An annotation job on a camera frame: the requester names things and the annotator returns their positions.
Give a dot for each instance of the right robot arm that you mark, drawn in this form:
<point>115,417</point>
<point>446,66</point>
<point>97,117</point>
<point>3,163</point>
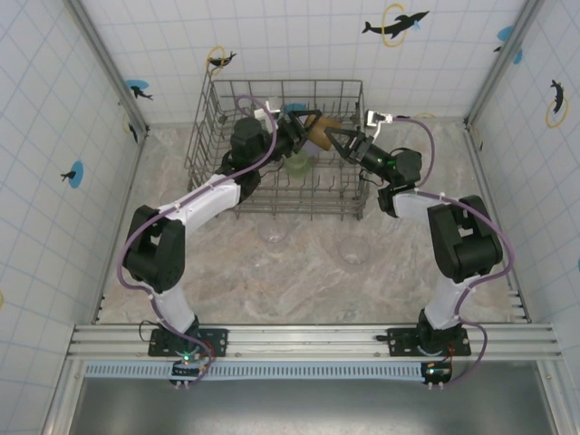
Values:
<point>466,254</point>

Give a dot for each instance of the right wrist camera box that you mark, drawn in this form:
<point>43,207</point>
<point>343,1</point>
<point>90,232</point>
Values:
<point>376,120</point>

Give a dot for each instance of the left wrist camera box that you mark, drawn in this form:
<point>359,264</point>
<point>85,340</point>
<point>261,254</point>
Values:
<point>272,108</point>

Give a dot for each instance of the aluminium side base rail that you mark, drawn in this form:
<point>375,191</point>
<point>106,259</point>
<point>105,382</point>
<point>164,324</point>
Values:
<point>479,158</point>

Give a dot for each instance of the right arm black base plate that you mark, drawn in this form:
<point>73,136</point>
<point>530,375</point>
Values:
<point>399,342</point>

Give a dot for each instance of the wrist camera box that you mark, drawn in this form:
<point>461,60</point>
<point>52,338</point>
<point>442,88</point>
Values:
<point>272,108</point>
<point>376,120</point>

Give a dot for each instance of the green plastic cup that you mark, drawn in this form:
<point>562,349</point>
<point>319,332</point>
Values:
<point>299,165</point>

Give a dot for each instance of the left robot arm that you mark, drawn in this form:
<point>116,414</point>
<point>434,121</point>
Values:
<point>154,254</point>

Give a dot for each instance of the shark blue oval sticker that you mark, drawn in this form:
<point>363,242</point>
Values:
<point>135,86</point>

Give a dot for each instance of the aluminium mounting rail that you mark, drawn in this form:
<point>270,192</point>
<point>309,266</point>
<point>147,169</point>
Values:
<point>317,340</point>

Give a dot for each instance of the brown plastic cup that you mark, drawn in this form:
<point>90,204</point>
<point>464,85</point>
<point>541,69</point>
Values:
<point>324,129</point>

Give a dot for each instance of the aluminium corner post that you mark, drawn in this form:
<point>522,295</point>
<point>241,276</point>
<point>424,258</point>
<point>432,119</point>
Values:
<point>489,90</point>
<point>111,63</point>

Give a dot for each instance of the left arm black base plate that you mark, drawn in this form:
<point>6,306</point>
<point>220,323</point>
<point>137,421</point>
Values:
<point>217,340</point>

